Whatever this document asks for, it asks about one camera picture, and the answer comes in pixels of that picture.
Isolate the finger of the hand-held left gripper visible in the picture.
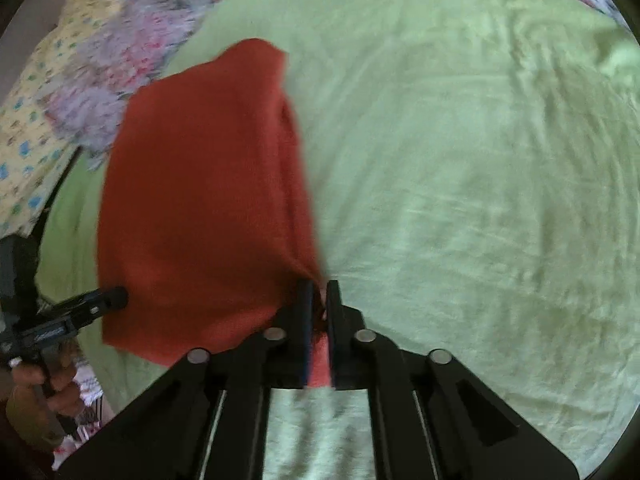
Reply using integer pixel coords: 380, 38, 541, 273
65, 286, 129, 323

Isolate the pastel floral pillow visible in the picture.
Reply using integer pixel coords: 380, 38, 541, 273
37, 0, 221, 171

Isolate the yellow printed cloth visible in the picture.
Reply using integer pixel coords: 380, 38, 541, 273
0, 0, 131, 238

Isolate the green blanket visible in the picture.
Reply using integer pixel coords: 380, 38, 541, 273
37, 0, 640, 480

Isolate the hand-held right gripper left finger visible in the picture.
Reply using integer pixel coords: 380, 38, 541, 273
57, 279, 315, 480

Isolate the orange patterned sweater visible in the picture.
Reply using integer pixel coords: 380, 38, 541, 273
96, 37, 333, 391

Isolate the white pink patterned cloth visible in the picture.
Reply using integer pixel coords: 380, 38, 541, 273
52, 352, 113, 463

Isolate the person's left forearm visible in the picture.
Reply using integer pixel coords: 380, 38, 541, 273
0, 396, 66, 467

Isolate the person's left hand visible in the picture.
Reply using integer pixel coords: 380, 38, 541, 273
6, 345, 85, 418

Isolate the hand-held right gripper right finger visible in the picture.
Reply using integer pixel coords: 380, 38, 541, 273
326, 280, 581, 480

